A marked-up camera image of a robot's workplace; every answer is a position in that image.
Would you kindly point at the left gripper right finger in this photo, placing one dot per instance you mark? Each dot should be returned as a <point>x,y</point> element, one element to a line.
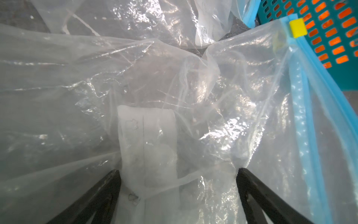
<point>259,201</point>

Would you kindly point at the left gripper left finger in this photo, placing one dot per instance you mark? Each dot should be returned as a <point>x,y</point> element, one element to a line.
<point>97,204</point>

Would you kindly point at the clear zip bag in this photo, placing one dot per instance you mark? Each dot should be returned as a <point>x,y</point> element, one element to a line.
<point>184,24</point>
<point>177,127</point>

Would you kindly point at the teal plastic basket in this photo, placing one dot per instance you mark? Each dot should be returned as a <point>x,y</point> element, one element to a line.
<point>332,27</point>

